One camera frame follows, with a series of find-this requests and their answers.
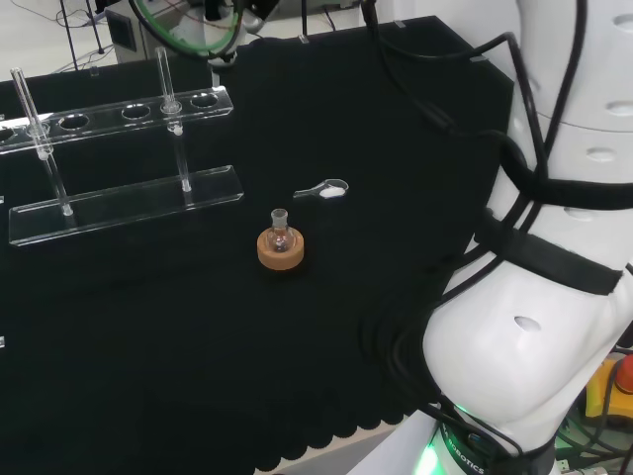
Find clear acrylic funnel stand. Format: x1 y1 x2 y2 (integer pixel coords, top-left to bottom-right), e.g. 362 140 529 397
0 47 245 247

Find yellow stop button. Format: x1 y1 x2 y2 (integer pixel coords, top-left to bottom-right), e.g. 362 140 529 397
585 352 633 423

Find brown cork ring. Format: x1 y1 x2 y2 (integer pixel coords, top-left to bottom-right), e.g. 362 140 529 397
256 226 306 272

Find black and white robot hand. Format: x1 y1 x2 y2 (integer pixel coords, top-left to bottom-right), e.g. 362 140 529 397
203 0 279 24

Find black bench cloth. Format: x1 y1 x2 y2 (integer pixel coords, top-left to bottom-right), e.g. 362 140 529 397
0 15 519 475

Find small round-bottom glass flask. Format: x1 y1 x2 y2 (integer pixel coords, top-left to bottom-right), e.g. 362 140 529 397
268 208 296 254

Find black tripod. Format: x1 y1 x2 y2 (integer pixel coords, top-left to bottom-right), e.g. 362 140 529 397
55 0 116 75

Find grey metal cabinet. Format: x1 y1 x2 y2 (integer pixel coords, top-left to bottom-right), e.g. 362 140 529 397
104 6 215 64

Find green cable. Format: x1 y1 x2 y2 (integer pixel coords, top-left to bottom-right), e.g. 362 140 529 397
129 0 244 58

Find clear weighing funnel with powder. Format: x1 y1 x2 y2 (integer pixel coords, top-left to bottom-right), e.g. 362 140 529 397
292 178 350 202

